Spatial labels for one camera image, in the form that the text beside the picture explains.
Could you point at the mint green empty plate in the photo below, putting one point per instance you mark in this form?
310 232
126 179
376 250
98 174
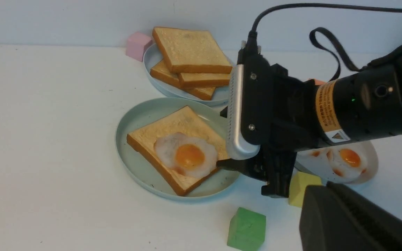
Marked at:
142 171

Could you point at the orange foam cube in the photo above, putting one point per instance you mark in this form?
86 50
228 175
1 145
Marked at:
317 82

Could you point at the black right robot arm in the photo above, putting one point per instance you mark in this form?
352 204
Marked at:
364 106

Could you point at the pink foam cube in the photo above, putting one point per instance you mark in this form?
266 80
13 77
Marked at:
137 44

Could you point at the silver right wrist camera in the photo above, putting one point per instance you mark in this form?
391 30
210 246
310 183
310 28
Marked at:
237 147

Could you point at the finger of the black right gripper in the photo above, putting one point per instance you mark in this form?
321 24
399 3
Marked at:
278 168
252 167

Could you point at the light blue bread plate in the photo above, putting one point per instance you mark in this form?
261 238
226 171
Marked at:
152 56

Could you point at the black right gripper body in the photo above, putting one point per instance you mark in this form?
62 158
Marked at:
278 110

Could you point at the grey egg plate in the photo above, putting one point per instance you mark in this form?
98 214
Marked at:
321 167

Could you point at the green foam cube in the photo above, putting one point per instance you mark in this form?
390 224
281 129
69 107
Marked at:
247 230

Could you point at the yellow foam cube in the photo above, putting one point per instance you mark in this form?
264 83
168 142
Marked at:
298 185

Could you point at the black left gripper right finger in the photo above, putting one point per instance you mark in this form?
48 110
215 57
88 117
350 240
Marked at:
379 227

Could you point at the fried egg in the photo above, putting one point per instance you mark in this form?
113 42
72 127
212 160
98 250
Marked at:
187 155
346 163
317 153

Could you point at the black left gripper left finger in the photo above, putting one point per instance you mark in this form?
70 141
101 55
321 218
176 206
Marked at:
325 227

